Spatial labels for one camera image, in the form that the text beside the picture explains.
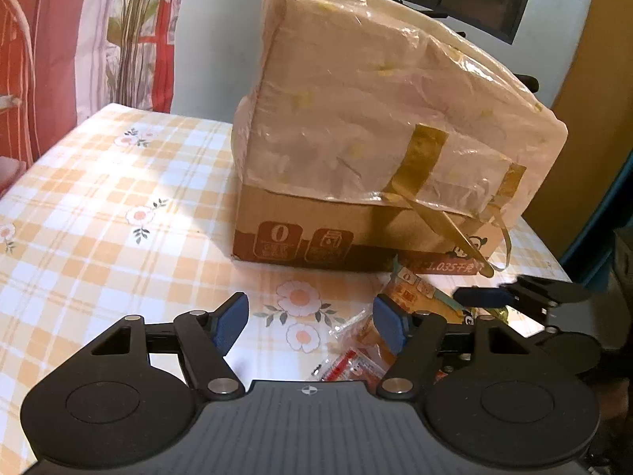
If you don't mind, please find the small clear snack packet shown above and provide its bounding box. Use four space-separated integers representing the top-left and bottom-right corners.
330 311 384 353

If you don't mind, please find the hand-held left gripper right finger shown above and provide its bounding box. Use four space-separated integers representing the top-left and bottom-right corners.
373 295 526 401

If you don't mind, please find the clear packet with red label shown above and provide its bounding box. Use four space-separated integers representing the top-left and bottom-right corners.
311 349 387 385

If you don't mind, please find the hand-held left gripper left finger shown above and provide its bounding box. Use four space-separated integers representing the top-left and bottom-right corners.
92 293 248 401

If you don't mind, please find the orange checked floral tablecloth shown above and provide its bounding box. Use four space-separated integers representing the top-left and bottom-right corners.
0 103 574 475

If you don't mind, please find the plastic-wrapped cardboard box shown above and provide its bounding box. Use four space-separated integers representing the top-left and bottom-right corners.
230 0 569 278

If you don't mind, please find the pink printed curtain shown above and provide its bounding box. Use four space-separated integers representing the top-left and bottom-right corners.
0 0 187 199

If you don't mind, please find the orange printed snack packet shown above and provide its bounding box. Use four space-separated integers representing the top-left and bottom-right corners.
390 263 478 327

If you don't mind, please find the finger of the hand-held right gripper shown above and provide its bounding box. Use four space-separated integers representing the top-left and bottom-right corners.
453 276 593 308

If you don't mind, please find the brown wooden door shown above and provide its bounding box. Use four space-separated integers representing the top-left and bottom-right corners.
551 0 633 258

